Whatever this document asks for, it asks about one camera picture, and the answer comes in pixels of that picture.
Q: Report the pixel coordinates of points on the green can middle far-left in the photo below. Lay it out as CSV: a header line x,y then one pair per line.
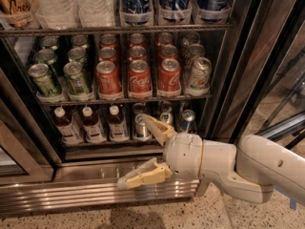
x,y
47,56

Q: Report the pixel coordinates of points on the right clear water bottle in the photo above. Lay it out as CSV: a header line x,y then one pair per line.
x,y
95,13

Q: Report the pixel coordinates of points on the black tripod leg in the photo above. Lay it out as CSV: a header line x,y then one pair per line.
x,y
295,141

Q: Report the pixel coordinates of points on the silver can middle right column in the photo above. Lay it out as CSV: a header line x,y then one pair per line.
x,y
193,51

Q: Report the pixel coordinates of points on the blue Pepsi can right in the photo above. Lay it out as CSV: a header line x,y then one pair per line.
x,y
213,10

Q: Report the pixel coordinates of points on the blue tape cross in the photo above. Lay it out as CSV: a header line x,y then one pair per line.
x,y
292,201

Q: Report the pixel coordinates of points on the green can front far-left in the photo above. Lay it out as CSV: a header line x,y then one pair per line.
x,y
44,79

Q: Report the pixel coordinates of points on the silver can column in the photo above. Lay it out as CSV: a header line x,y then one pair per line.
x,y
189,38
193,51

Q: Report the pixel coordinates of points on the blue silver can bottom right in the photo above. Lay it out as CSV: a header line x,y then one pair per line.
x,y
187,122

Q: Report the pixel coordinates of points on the silver can back right column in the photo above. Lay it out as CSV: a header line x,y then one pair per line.
x,y
189,38

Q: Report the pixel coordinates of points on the red coke can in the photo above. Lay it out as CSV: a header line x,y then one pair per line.
x,y
108,40
139,76
107,54
137,39
168,51
163,38
169,75
137,53
108,78

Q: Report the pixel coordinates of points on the blue pepsi can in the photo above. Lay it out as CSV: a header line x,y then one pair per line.
x,y
172,9
213,10
136,12

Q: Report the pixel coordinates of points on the tea bottle middle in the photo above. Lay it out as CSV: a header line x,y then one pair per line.
x,y
93,126

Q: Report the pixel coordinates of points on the left clear water bottle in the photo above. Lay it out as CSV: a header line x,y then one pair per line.
x,y
57,14

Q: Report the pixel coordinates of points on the green can column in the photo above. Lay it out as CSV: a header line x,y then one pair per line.
x,y
80,41
78,54
77,79

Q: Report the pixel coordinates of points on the silver can bottom middle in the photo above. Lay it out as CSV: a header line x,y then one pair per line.
x,y
166,118

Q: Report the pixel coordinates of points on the glass fridge door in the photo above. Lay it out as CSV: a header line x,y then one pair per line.
x,y
251,55

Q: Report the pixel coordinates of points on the silver 7up can front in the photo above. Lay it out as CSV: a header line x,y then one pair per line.
x,y
200,73

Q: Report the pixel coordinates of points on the silver can bottom left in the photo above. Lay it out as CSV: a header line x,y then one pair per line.
x,y
141,130

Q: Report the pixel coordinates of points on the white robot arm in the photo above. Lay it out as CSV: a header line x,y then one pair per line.
x,y
250,170

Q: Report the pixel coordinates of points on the wire shelf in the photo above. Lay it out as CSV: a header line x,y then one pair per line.
x,y
117,30
151,141
125,100

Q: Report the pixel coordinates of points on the tea bottle left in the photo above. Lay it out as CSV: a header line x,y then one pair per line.
x,y
67,126

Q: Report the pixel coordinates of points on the green can back far-left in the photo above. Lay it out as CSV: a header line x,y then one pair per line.
x,y
50,42

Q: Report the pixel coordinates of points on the blue Pepsi can left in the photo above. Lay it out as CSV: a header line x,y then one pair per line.
x,y
136,12

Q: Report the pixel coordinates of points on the middle wire shelf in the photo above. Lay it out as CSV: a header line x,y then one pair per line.
x,y
125,100

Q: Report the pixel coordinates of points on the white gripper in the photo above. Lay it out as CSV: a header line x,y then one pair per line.
x,y
183,156

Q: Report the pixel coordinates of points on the clear water bottle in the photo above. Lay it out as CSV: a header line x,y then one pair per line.
x,y
95,13
57,14

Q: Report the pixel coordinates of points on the green can far-left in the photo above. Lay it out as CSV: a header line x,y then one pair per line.
x,y
50,42
44,79
47,56

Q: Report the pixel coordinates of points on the yellow LaCroix can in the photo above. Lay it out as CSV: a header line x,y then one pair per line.
x,y
17,12

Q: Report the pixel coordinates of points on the tea bottle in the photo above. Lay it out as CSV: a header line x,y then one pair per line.
x,y
67,126
93,126
117,124

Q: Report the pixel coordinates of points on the stainless steel fridge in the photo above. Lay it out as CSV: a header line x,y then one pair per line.
x,y
39,174

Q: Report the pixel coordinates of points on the tea bottle right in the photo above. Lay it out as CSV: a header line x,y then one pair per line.
x,y
117,124

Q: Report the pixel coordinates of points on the bottom wire shelf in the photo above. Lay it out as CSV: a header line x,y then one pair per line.
x,y
151,141

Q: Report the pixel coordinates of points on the top wire shelf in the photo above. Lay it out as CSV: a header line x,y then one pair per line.
x,y
117,30

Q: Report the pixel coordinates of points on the blue Pepsi can middle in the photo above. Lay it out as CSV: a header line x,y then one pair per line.
x,y
172,9

